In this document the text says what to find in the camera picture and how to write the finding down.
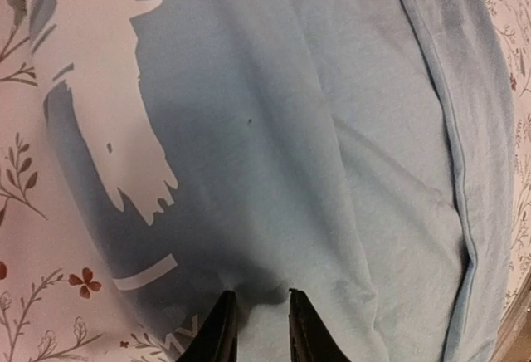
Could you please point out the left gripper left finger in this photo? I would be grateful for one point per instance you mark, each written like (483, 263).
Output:
(216, 341)

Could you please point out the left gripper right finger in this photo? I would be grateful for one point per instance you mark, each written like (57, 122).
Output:
(310, 340)

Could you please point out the light blue t-shirt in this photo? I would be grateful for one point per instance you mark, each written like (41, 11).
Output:
(290, 150)

